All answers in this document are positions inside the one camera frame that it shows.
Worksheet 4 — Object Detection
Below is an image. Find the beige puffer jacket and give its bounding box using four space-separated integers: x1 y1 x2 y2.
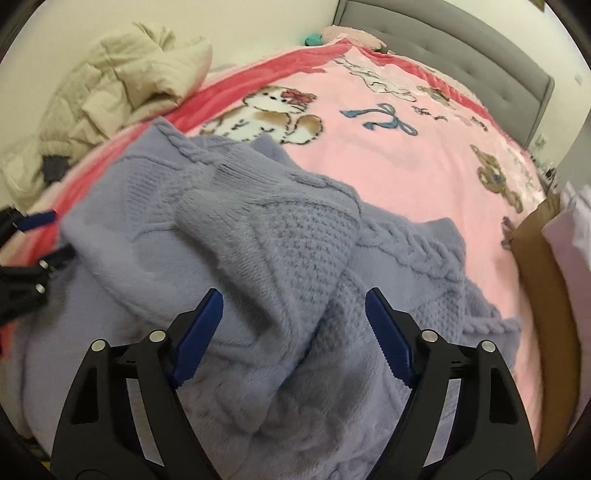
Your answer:
0 21 213 209

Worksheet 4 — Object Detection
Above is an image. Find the pink plush pillow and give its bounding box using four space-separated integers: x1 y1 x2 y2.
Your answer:
321 25 389 52

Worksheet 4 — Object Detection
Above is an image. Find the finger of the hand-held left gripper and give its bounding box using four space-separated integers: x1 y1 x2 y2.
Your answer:
0 209 60 243
0 246 77 324

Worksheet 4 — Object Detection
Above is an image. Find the grey upholstered headboard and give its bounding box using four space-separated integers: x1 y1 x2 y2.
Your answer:
332 0 555 151

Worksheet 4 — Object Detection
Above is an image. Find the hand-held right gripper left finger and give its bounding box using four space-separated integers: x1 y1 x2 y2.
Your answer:
50 288 225 480

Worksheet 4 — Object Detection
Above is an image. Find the pink printed blanket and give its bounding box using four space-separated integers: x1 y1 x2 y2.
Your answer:
0 39 562 462

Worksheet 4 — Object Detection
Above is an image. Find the lavender knit hooded cardigan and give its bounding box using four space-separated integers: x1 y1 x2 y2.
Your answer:
9 115 523 480

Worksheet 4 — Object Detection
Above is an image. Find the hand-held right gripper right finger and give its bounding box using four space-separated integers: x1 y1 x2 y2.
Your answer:
364 287 539 480

